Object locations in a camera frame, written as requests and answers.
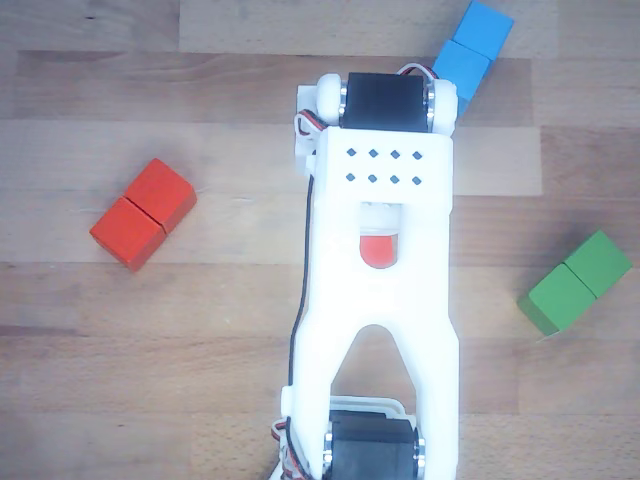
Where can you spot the small red cube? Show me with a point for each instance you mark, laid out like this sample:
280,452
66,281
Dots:
378,251

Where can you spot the green rectangular block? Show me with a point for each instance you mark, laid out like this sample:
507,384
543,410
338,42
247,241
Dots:
575,282

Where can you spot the blue rectangular block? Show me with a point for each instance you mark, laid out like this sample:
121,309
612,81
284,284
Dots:
475,45

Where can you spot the red rectangular block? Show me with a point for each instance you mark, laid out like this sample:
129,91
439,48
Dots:
142,215

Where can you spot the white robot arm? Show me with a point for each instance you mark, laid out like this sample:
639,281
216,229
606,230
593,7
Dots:
380,305

